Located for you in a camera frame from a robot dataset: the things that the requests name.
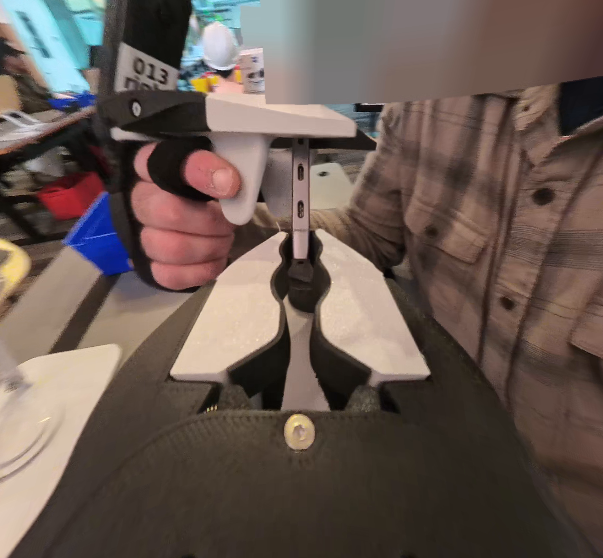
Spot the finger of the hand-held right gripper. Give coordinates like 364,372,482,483
264,135,378,219
206,93,358,226

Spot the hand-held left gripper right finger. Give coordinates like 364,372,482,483
308,230,431,410

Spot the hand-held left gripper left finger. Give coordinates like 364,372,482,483
170,232,290,410

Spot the grey usb hub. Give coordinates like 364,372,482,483
287,138,315,311

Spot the blue plastic bin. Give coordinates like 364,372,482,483
62,191,135,276

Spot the person's right hand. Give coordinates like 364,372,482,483
129,141,242,291

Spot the white printed carton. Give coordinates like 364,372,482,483
238,48,265,95

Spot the white hard hat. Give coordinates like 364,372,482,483
200,21,241,71

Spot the person's plaid shirt torso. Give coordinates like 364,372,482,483
351,82,603,558

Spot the white metal stand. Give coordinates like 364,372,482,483
0,344,123,554

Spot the red plastic tub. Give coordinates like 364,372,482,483
38,173,105,219

